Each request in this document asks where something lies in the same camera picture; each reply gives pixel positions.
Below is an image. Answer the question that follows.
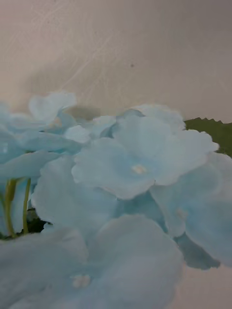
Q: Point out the pale blue flower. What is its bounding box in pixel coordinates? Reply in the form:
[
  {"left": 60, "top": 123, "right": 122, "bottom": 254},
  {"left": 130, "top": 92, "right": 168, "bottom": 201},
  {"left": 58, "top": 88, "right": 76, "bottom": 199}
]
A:
[{"left": 0, "top": 91, "right": 232, "bottom": 309}]

